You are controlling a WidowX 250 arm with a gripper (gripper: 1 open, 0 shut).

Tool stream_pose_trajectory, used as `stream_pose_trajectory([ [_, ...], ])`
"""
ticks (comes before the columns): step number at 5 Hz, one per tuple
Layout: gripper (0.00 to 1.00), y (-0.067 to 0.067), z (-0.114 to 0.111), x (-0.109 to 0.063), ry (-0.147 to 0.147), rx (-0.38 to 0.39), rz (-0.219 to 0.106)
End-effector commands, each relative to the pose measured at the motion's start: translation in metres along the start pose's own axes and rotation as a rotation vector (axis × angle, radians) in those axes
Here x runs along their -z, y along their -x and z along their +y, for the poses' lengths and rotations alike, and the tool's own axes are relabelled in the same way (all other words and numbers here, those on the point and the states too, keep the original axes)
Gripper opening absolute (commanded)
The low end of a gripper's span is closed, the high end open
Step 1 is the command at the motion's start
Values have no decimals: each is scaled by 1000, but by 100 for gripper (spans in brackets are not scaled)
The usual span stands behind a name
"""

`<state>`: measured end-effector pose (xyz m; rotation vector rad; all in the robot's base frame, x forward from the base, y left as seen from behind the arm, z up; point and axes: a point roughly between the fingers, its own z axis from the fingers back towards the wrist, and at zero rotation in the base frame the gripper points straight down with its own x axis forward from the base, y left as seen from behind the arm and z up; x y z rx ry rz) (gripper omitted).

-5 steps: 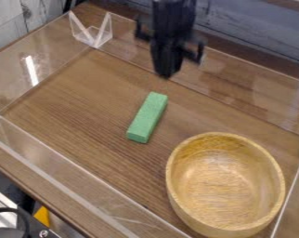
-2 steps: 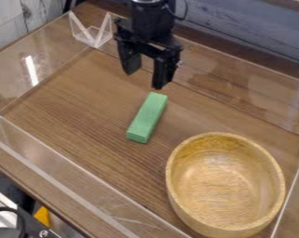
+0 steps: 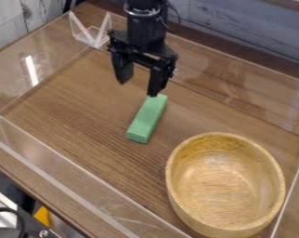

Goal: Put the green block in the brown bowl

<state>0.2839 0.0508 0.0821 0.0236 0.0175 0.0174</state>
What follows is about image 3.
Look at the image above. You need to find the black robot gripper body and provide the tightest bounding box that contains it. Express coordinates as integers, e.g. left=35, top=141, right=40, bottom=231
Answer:
left=108, top=10, right=179, bottom=77

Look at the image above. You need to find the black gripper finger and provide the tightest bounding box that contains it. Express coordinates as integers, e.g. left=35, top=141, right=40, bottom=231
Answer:
left=148, top=65, right=168, bottom=97
left=112, top=52, right=134, bottom=85

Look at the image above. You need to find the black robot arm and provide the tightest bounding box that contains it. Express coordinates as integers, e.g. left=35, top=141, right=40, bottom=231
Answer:
left=108, top=0, right=179, bottom=97

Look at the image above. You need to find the green rectangular block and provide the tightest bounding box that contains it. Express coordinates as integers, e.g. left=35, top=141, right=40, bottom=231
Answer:
left=127, top=94, right=168, bottom=143

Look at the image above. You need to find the brown wooden bowl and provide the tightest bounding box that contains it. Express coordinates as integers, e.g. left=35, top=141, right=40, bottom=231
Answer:
left=167, top=132, right=287, bottom=238

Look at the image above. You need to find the yellow black device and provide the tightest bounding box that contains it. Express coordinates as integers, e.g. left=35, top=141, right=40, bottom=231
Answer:
left=18, top=206, right=62, bottom=238

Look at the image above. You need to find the clear acrylic corner bracket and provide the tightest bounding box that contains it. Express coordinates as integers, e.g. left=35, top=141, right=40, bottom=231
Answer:
left=68, top=12, right=112, bottom=49

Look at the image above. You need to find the clear acrylic enclosure wall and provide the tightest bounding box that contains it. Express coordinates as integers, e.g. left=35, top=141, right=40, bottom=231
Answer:
left=0, top=17, right=299, bottom=238

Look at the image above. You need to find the black cable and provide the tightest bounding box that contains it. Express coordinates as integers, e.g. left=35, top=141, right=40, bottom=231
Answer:
left=0, top=206, right=28, bottom=238

